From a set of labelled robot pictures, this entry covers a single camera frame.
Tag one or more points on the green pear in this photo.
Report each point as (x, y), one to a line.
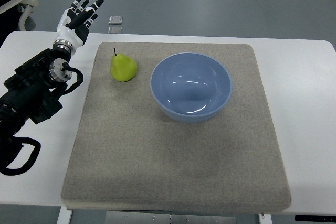
(123, 68)

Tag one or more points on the floor socket plate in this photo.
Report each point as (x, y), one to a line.
(115, 30)
(115, 20)

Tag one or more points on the blue bowl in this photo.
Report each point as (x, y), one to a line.
(190, 87)

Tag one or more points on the white chair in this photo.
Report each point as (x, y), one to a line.
(15, 1)

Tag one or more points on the grey fabric mat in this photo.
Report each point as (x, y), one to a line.
(128, 155)

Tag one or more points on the lower floor socket plate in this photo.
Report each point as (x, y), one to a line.
(115, 30)

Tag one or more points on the upper floor socket plate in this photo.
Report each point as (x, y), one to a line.
(115, 20)

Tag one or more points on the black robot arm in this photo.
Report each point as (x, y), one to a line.
(33, 92)

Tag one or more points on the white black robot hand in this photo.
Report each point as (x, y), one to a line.
(73, 27)

